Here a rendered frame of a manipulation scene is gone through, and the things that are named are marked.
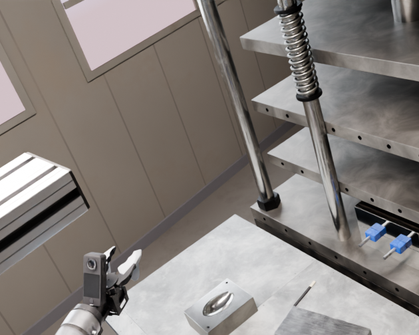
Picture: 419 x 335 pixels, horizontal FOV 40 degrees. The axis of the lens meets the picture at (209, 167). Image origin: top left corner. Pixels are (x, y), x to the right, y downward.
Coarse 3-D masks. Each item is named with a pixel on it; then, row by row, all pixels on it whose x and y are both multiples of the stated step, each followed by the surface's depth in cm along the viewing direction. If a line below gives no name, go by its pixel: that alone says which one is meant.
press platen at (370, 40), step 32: (320, 0) 223; (352, 0) 212; (384, 0) 202; (256, 32) 214; (320, 32) 195; (352, 32) 187; (384, 32) 179; (416, 32) 172; (352, 64) 174; (384, 64) 164; (416, 64) 155
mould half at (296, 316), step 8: (288, 312) 181; (296, 312) 180; (304, 312) 179; (312, 312) 178; (288, 320) 178; (296, 320) 177; (304, 320) 176; (312, 320) 175; (320, 320) 174; (328, 320) 173; (336, 320) 173; (280, 328) 176; (288, 328) 176; (296, 328) 175; (304, 328) 174; (312, 328) 173; (320, 328) 172; (328, 328) 171; (336, 328) 170; (344, 328) 169; (352, 328) 168; (360, 328) 167; (368, 328) 167
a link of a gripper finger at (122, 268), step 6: (138, 252) 138; (132, 258) 136; (138, 258) 136; (126, 264) 134; (138, 264) 137; (120, 270) 133; (126, 270) 133; (138, 270) 138; (132, 276) 136; (138, 276) 138
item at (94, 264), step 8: (88, 256) 126; (96, 256) 125; (104, 256) 126; (88, 264) 125; (96, 264) 125; (104, 264) 126; (88, 272) 126; (96, 272) 125; (104, 272) 126; (88, 280) 126; (96, 280) 125; (104, 280) 127; (88, 288) 126; (96, 288) 126; (104, 288) 127; (88, 296) 126; (96, 296) 126; (104, 296) 127; (88, 304) 127; (96, 304) 126
